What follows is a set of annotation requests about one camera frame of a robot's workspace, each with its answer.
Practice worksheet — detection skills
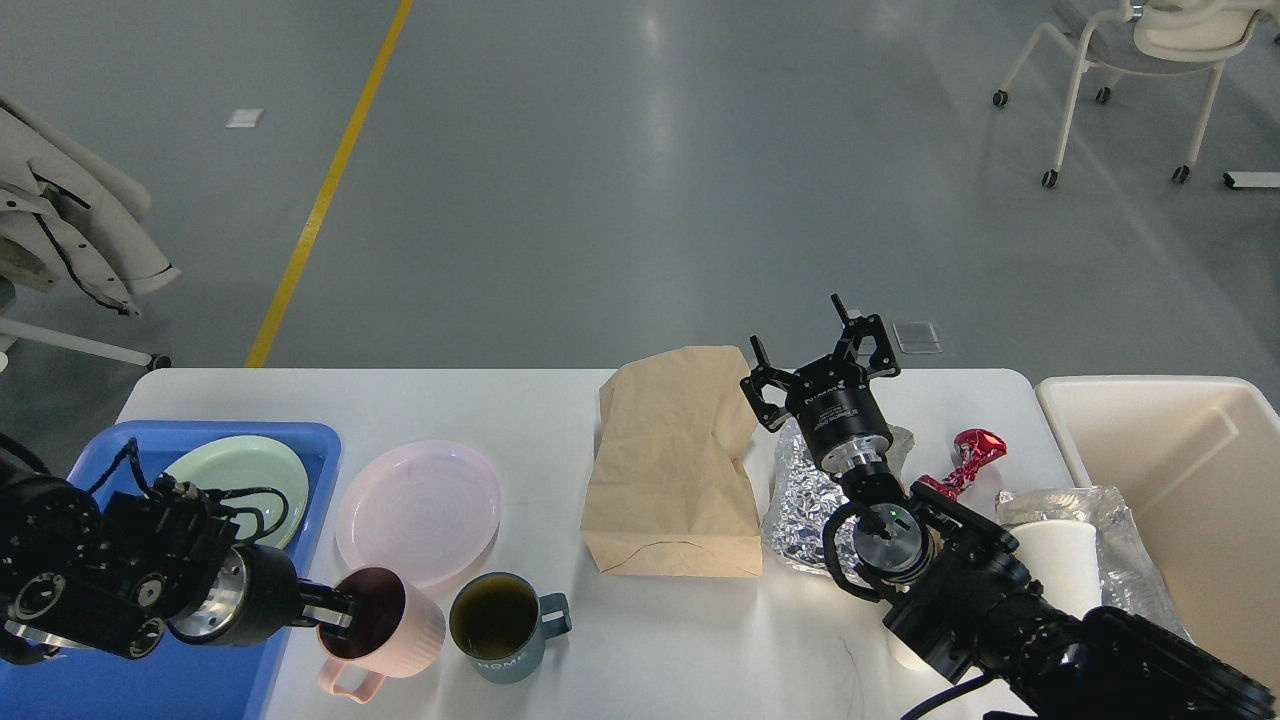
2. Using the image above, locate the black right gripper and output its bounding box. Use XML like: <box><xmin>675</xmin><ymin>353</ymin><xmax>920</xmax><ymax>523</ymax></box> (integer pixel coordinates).
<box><xmin>740</xmin><ymin>293</ymin><xmax>901</xmax><ymax>471</ymax></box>

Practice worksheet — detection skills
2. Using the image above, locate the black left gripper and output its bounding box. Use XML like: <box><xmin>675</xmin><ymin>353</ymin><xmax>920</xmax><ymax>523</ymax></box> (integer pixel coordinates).
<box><xmin>168</xmin><ymin>544</ymin><xmax>360</xmax><ymax>646</ymax></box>

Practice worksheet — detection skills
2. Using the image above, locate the pink plate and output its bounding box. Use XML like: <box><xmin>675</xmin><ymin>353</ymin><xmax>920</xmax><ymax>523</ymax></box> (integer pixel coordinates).
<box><xmin>335</xmin><ymin>439</ymin><xmax>502</xmax><ymax>589</ymax></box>

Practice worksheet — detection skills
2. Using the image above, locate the dark teal mug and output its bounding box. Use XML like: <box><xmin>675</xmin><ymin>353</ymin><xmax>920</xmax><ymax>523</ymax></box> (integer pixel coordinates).
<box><xmin>448</xmin><ymin>571</ymin><xmax>573</xmax><ymax>684</ymax></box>

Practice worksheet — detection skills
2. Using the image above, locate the brown paper bag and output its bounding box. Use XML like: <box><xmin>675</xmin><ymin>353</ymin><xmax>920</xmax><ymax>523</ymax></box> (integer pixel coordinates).
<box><xmin>580</xmin><ymin>346</ymin><xmax>763</xmax><ymax>578</ymax></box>

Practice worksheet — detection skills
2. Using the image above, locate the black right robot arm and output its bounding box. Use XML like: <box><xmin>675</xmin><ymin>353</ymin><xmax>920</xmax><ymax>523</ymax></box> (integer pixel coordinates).
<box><xmin>741</xmin><ymin>295</ymin><xmax>1276</xmax><ymax>719</ymax></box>

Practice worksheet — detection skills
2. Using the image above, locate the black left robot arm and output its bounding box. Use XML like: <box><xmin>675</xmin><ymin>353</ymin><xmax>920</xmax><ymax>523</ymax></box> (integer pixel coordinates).
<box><xmin>1</xmin><ymin>437</ymin><xmax>362</xmax><ymax>665</ymax></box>

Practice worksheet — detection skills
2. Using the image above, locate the grey floor socket cover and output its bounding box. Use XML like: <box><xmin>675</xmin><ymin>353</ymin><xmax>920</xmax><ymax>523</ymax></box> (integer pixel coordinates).
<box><xmin>891</xmin><ymin>320</ymin><xmax>943</xmax><ymax>354</ymax></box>

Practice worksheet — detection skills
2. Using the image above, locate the crumpled silver foil bag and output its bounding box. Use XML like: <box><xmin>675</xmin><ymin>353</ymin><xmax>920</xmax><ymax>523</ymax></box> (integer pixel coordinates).
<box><xmin>760</xmin><ymin>418</ymin><xmax>913</xmax><ymax>577</ymax></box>

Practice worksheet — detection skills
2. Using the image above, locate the crushed red can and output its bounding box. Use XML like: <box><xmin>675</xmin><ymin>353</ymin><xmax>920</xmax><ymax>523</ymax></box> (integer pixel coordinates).
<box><xmin>918</xmin><ymin>428</ymin><xmax>1009</xmax><ymax>500</ymax></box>

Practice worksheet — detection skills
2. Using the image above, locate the blue plastic tray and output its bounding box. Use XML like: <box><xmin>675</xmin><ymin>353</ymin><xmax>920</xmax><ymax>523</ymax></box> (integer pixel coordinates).
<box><xmin>1</xmin><ymin>421</ymin><xmax>340</xmax><ymax>719</ymax></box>

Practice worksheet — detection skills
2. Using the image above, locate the white paper cup tipped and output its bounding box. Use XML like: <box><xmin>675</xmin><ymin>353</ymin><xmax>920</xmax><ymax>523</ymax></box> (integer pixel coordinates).
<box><xmin>886</xmin><ymin>633</ymin><xmax>931</xmax><ymax>673</ymax></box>

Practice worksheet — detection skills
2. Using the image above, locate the white paper cup upright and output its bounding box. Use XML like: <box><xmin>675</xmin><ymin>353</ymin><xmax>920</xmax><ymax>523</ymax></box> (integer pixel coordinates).
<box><xmin>1011</xmin><ymin>519</ymin><xmax>1102</xmax><ymax>618</ymax></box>

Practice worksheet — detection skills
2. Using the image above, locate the clear plastic bag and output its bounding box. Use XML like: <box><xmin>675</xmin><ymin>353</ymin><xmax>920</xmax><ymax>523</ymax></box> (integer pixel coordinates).
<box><xmin>995</xmin><ymin>486</ymin><xmax>1190</xmax><ymax>641</ymax></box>

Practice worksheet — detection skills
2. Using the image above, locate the beige plastic bin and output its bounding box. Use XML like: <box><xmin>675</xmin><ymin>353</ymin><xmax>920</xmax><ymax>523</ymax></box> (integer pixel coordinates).
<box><xmin>1036</xmin><ymin>375</ymin><xmax>1279</xmax><ymax>689</ymax></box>

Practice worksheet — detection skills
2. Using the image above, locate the white bar on floor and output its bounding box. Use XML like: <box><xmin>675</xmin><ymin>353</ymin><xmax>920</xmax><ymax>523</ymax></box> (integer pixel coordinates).
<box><xmin>1222</xmin><ymin>170</ymin><xmax>1280</xmax><ymax>190</ymax></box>

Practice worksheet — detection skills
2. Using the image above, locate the white chair on wheels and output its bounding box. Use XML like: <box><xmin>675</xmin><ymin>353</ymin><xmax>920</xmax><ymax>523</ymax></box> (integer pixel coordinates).
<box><xmin>992</xmin><ymin>1</ymin><xmax>1277</xmax><ymax>190</ymax></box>

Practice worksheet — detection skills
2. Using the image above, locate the white floor plate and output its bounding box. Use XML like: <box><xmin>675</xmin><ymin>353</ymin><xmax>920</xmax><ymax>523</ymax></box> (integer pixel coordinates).
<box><xmin>224</xmin><ymin>108</ymin><xmax>265</xmax><ymax>129</ymax></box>

